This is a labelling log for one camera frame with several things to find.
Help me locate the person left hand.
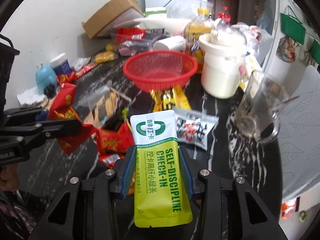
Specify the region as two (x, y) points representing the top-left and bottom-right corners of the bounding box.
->
(0, 164), (20, 192)

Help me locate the red plastic basket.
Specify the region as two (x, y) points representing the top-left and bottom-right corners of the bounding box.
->
(123, 50), (197, 93)

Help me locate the metal spoon in mug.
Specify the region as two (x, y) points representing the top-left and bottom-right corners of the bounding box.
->
(277, 95), (300, 106)

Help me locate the large clear zip bag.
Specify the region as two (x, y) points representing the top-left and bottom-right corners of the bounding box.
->
(165, 0), (214, 20)

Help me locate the yellow peanut snack bag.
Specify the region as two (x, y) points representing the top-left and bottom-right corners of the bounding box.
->
(150, 86), (191, 112)

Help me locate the cardboard box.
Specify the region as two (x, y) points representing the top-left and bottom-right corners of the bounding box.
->
(82, 0), (143, 39)

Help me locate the yellow snack mix bag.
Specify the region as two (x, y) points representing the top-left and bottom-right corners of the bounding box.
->
(94, 51), (118, 65)

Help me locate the blue round humidifier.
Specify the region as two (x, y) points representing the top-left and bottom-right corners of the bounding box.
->
(35, 64), (58, 95)

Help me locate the white green medicine box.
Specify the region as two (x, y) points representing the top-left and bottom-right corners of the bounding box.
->
(144, 7), (167, 18)

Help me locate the red gold packet by wall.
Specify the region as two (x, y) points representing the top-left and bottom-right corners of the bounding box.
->
(57, 71), (76, 86)

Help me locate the green yellow drink sachet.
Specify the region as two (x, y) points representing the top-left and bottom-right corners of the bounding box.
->
(130, 110), (193, 228)

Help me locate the white peanut snack packet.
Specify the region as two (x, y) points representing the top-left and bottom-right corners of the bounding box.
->
(173, 107), (219, 151)

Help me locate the orange red snack packet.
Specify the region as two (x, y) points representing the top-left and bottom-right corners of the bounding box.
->
(99, 153), (125, 168)

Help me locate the red gold snack packet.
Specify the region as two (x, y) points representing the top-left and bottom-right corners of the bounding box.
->
(96, 122), (135, 155)
(47, 82), (97, 156)

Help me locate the yellow lemon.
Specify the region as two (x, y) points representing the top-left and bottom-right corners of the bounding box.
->
(105, 42), (117, 53)

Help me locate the glass mug with cat print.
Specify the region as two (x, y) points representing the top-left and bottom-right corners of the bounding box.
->
(234, 70), (289, 144)

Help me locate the clear plastic container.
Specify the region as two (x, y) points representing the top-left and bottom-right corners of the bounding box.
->
(111, 29), (170, 56)

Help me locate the red bag in container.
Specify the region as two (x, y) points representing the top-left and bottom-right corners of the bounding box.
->
(114, 27), (146, 44)

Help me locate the red long snack stick packet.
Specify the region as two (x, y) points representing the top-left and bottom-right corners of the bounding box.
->
(75, 63), (95, 80)

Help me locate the white tissue roll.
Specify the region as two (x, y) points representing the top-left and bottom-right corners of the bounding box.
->
(153, 36), (184, 51)

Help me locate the iced tea bottle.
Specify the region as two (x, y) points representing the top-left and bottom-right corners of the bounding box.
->
(183, 8), (213, 74)

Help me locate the brown striped snack packet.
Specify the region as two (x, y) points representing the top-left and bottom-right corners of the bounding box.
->
(83, 88), (132, 127)

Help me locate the green tote bag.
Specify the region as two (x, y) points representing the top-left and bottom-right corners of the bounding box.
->
(309, 40), (320, 64)
(280, 5), (306, 45)

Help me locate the white lid blue jar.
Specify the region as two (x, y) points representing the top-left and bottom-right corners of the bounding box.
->
(50, 53), (72, 76)

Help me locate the grey leaf pattern chair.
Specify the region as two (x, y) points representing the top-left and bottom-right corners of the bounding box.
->
(278, 66), (319, 201)

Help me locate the red cola bottle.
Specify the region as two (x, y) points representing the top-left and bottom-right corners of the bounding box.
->
(218, 5), (231, 25)

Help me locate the white crumpled tissue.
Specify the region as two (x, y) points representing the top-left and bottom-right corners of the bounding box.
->
(17, 86), (48, 107)

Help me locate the white electric cooking pot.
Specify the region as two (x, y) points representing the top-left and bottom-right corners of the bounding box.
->
(199, 27), (247, 99)

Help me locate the white patterned small packet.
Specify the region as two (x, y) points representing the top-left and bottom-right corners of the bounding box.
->
(71, 57), (91, 72)

